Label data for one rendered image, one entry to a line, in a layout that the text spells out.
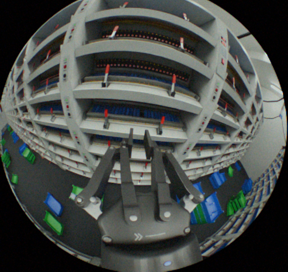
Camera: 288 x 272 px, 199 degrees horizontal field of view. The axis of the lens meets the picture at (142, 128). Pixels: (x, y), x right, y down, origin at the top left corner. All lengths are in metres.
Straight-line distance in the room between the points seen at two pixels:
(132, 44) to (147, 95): 0.21
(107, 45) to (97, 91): 0.19
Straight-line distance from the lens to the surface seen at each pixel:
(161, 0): 0.68
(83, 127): 0.47
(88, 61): 0.53
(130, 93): 0.32
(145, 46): 0.34
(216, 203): 1.17
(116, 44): 0.35
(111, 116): 0.44
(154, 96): 0.32
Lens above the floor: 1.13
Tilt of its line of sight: 34 degrees down
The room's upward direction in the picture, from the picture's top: 11 degrees clockwise
